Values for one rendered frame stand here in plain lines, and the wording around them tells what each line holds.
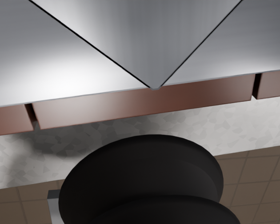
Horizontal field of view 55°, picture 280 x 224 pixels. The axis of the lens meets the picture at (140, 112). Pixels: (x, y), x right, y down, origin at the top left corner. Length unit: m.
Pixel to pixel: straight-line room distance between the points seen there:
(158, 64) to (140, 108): 0.06
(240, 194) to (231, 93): 1.58
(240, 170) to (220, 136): 1.19
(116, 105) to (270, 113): 0.31
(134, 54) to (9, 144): 0.31
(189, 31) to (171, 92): 0.07
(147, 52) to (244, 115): 0.32
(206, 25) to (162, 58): 0.03
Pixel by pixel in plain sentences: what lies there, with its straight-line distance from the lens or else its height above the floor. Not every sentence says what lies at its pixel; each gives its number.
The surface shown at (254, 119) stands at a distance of 0.47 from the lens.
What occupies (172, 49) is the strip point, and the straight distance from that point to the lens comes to 0.16.
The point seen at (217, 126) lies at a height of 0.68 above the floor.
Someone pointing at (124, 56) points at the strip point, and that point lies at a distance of 0.16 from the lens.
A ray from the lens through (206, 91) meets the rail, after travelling 0.22.
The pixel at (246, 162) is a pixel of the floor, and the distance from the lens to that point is 1.62.
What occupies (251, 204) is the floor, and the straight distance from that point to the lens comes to 1.92.
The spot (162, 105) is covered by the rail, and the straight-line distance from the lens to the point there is 0.22.
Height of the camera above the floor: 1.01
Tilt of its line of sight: 57 degrees down
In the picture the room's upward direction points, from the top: 165 degrees clockwise
